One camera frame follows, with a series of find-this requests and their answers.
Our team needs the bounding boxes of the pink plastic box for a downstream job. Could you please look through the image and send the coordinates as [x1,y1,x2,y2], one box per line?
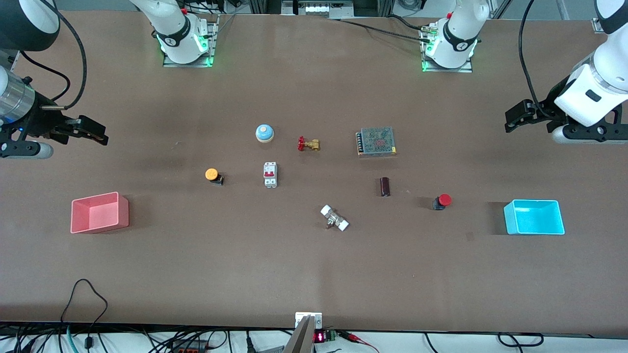
[71,192,130,234]

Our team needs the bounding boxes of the cyan plastic box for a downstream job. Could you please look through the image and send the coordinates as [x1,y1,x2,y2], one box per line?
[503,199,566,236]

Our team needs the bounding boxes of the metal mesh power supply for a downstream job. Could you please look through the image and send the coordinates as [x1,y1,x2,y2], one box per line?
[356,127,397,157]

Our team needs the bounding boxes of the white-capped metal pipe fitting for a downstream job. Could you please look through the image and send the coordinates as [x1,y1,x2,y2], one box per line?
[320,204,350,232]

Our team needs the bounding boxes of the grey lit control device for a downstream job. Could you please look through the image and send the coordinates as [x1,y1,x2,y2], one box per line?
[282,0,355,19]

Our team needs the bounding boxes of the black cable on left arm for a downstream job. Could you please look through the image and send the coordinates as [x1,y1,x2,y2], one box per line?
[519,0,557,121]

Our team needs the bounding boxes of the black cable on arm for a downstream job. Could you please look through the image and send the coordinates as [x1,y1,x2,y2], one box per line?
[519,0,557,121]
[19,9,88,109]

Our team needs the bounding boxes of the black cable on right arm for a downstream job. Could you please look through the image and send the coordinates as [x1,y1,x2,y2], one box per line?
[19,9,88,109]

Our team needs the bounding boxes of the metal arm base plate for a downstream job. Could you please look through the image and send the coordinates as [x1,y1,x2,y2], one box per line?
[163,15,220,68]
[421,25,474,74]

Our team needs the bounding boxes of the black cable across table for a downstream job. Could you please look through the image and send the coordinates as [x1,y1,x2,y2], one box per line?
[339,15,433,41]

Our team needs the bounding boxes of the looped black cable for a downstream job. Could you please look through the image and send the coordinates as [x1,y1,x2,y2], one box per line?
[60,278,108,339]

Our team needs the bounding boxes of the coiled black cable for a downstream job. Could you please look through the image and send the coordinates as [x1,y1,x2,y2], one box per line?
[497,332,545,348]

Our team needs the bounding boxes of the red alligator clip wire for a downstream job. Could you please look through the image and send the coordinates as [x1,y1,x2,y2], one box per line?
[338,331,381,353]

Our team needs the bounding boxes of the white camera bracket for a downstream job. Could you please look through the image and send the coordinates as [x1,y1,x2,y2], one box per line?
[295,312,323,329]

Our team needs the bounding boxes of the grey metal camera bar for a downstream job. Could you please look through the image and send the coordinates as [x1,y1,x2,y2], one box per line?
[282,315,315,353]

